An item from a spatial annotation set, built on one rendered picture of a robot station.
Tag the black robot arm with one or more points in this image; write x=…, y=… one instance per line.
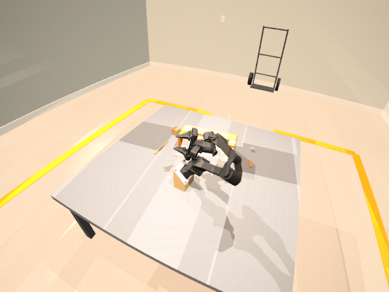
x=197, y=165

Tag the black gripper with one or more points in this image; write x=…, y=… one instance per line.
x=191, y=136

